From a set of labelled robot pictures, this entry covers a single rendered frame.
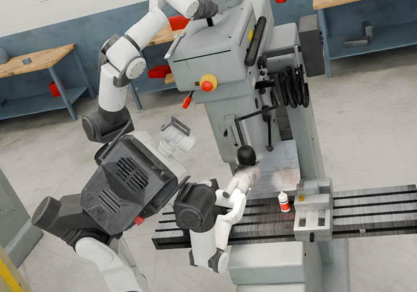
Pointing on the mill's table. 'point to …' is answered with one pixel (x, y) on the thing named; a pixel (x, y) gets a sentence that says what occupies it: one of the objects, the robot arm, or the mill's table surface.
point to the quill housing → (254, 134)
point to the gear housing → (233, 91)
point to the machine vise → (321, 225)
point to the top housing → (215, 48)
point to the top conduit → (255, 41)
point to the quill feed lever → (268, 127)
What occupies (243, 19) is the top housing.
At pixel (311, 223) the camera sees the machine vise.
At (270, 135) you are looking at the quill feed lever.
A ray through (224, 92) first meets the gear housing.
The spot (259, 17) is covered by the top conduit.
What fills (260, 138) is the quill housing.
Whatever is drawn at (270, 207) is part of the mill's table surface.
